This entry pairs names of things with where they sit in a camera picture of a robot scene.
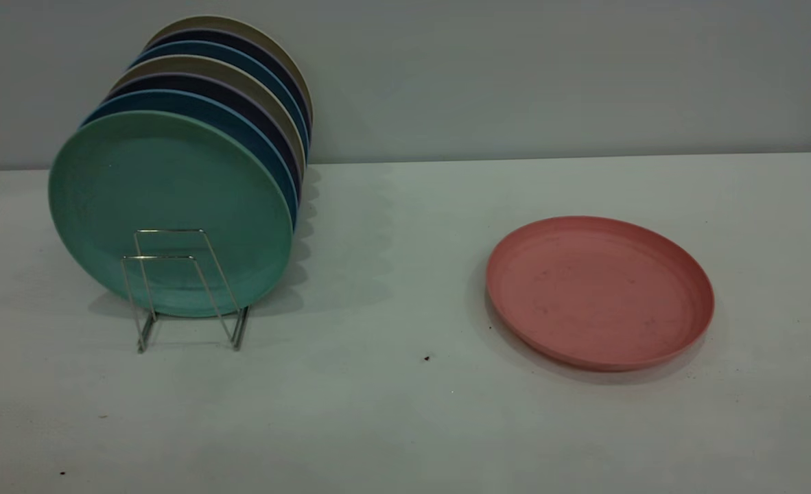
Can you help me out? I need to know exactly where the metal wire plate rack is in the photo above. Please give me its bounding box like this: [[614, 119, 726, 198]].
[[120, 229, 250, 354]]

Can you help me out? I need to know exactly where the pink round plate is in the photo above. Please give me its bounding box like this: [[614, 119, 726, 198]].
[[485, 215, 716, 373]]

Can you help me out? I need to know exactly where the purple round plate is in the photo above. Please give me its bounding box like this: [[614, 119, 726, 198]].
[[146, 27, 311, 131], [107, 72, 304, 203]]

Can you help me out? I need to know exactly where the blue round plate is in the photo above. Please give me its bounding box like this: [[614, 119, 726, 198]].
[[80, 89, 301, 231], [129, 40, 309, 158]]

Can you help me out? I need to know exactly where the beige round plate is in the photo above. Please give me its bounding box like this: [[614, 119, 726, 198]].
[[108, 55, 307, 179], [143, 15, 314, 128]]

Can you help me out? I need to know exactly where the green round plate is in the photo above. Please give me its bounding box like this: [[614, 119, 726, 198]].
[[48, 110, 294, 318]]

